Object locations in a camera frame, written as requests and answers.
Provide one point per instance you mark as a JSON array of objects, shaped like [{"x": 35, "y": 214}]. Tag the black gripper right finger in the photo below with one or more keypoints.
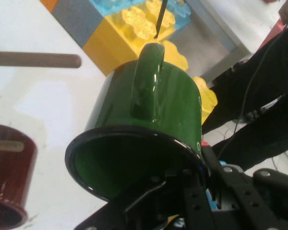
[{"x": 254, "y": 196}]

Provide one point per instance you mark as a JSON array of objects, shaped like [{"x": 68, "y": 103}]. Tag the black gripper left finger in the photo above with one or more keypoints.
[{"x": 158, "y": 206}]

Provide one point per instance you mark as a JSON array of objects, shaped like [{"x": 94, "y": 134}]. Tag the green enamel mug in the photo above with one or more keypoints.
[{"x": 177, "y": 95}]

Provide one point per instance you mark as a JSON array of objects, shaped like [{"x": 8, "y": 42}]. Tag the person's black trousers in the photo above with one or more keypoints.
[{"x": 266, "y": 95}]

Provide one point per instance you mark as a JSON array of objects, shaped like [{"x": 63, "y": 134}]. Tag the red enamel mug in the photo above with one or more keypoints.
[{"x": 12, "y": 179}]

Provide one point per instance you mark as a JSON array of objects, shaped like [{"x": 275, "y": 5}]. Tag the brown wooden mug tree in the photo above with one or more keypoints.
[{"x": 38, "y": 60}]

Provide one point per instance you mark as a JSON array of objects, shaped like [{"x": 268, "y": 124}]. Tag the grey giant toy brick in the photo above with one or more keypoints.
[{"x": 76, "y": 19}]

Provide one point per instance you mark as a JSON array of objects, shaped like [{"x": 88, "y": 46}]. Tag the light blue giant toy brick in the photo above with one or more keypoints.
[{"x": 105, "y": 7}]

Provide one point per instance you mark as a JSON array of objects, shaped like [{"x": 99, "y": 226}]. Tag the orange giant toy brick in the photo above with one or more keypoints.
[{"x": 49, "y": 3}]

